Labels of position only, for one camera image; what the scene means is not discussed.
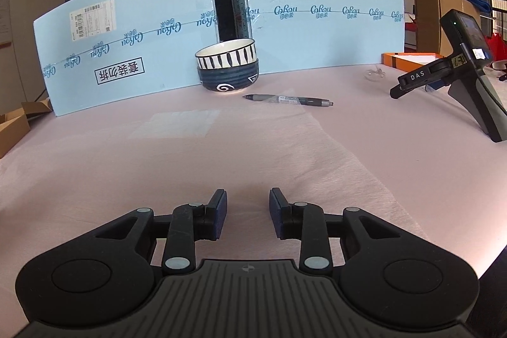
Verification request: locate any large light blue box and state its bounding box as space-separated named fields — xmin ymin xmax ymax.
xmin=34 ymin=0 xmax=219 ymax=116

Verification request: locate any white label sticker sheet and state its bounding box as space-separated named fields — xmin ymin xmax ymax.
xmin=129 ymin=110 xmax=220 ymax=139

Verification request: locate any open brown cardboard box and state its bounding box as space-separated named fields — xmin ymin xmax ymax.
xmin=0 ymin=98 xmax=52 ymax=158

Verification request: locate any grey black pen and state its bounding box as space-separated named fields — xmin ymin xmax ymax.
xmin=243 ymin=93 xmax=333 ymax=107

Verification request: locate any brown cardboard carton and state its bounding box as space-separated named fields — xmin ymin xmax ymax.
xmin=414 ymin=0 xmax=480 ymax=56

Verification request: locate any orange flat box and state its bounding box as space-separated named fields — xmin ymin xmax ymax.
xmin=382 ymin=52 xmax=442 ymax=72

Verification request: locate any striped blue ceramic bowl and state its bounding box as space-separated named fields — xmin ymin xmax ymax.
xmin=195 ymin=38 xmax=260 ymax=93

